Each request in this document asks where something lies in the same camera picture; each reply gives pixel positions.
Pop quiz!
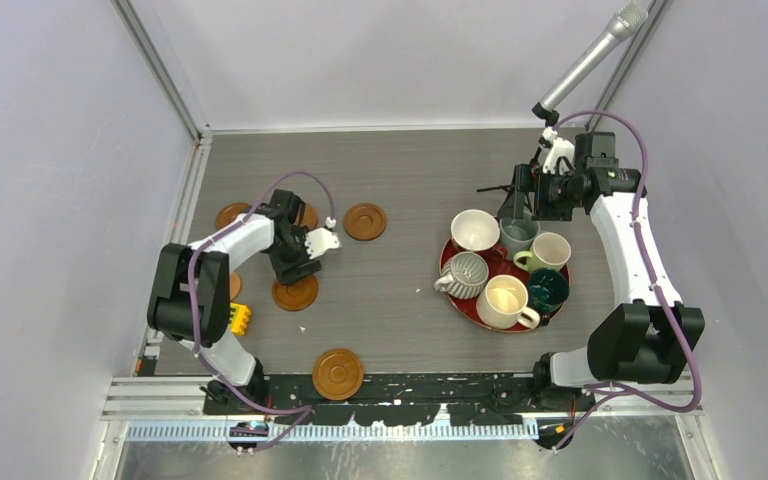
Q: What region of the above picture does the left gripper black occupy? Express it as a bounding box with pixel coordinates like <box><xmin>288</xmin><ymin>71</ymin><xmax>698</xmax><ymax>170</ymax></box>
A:
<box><xmin>268</xmin><ymin>227</ymin><xmax>321</xmax><ymax>285</ymax></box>

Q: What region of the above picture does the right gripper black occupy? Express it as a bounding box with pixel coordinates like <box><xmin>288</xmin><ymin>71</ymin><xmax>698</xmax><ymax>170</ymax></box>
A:
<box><xmin>498</xmin><ymin>163</ymin><xmax>582</xmax><ymax>222</ymax></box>

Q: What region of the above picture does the brown ringed wooden coaster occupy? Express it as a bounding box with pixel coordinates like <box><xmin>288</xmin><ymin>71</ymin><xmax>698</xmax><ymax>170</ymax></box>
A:
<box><xmin>272</xmin><ymin>275</ymin><xmax>319</xmax><ymax>312</ymax></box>
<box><xmin>311</xmin><ymin>348</ymin><xmax>364</xmax><ymax>401</ymax></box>
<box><xmin>343</xmin><ymin>203</ymin><xmax>387</xmax><ymax>241</ymax></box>
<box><xmin>295</xmin><ymin>204</ymin><xmax>318</xmax><ymax>230</ymax></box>

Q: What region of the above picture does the grey striped ribbed cup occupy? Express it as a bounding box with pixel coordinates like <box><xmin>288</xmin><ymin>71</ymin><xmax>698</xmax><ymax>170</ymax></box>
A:
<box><xmin>433</xmin><ymin>252</ymin><xmax>490</xmax><ymax>300</ymax></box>

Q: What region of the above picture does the small dark wooden coaster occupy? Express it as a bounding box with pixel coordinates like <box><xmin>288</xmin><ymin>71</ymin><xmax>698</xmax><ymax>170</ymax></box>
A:
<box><xmin>214</xmin><ymin>202</ymin><xmax>251</xmax><ymax>231</ymax></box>

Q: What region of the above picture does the red round tray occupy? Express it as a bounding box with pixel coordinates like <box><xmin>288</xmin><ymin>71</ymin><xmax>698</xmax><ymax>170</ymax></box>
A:
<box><xmin>439</xmin><ymin>237</ymin><xmax>570</xmax><ymax>333</ymax></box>

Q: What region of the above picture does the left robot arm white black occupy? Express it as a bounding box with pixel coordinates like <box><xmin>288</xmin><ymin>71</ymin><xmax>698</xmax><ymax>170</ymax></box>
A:
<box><xmin>147</xmin><ymin>190</ymin><xmax>321</xmax><ymax>414</ymax></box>

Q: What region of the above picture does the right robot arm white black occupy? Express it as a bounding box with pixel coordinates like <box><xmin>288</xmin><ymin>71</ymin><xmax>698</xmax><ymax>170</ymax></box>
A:
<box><xmin>498</xmin><ymin>127</ymin><xmax>705</xmax><ymax>411</ymax></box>

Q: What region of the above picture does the grey blue cup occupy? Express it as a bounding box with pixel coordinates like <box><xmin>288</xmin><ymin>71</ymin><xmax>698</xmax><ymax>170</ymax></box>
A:
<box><xmin>499</xmin><ymin>217</ymin><xmax>541</xmax><ymax>261</ymax></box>

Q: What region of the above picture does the white cup red outside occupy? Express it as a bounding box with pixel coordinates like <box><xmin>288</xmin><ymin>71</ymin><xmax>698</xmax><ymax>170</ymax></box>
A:
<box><xmin>450</xmin><ymin>209</ymin><xmax>507</xmax><ymax>260</ymax></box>

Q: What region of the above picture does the light green cup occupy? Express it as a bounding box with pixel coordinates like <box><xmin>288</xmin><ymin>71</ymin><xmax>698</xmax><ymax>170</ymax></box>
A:
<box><xmin>512</xmin><ymin>232</ymin><xmax>572</xmax><ymax>273</ymax></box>

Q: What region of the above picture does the dark teal cup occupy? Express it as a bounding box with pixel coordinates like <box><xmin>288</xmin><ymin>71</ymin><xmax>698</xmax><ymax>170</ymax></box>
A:
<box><xmin>526</xmin><ymin>268</ymin><xmax>570</xmax><ymax>315</ymax></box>

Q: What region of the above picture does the yellow toy block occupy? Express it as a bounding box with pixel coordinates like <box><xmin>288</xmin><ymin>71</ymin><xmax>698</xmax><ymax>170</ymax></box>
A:
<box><xmin>229</xmin><ymin>303</ymin><xmax>252</xmax><ymax>336</ymax></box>

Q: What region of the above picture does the large cream mug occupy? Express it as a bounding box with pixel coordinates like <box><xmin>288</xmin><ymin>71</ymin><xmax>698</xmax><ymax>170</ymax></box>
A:
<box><xmin>476</xmin><ymin>275</ymin><xmax>541</xmax><ymax>330</ymax></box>

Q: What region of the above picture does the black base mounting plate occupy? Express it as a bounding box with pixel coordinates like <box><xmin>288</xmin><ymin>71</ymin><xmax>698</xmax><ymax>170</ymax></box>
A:
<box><xmin>201</xmin><ymin>372</ymin><xmax>597</xmax><ymax>428</ymax></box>

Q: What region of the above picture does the silver microphone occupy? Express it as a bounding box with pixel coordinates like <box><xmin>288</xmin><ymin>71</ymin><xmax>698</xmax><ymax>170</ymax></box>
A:
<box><xmin>531</xmin><ymin>1</ymin><xmax>648</xmax><ymax>126</ymax></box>

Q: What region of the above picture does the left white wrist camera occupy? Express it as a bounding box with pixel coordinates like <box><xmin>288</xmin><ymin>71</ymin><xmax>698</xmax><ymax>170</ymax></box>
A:
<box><xmin>304</xmin><ymin>217</ymin><xmax>342</xmax><ymax>259</ymax></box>

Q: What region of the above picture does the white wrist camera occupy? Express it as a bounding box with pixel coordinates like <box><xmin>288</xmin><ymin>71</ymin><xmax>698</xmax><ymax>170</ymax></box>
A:
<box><xmin>304</xmin><ymin>217</ymin><xmax>342</xmax><ymax>259</ymax></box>
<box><xmin>538</xmin><ymin>127</ymin><xmax>575</xmax><ymax>175</ymax></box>

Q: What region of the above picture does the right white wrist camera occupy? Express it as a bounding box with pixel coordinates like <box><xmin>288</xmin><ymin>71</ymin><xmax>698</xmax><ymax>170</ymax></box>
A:
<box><xmin>538</xmin><ymin>127</ymin><xmax>575</xmax><ymax>175</ymax></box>

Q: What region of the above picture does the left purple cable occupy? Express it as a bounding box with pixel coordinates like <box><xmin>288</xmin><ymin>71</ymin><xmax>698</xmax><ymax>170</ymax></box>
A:
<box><xmin>187</xmin><ymin>170</ymin><xmax>339</xmax><ymax>453</ymax></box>

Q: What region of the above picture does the aluminium front rail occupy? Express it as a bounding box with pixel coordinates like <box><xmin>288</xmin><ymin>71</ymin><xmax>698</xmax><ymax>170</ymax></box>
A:
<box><xmin>101</xmin><ymin>375</ymin><xmax>704</xmax><ymax>421</ymax></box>

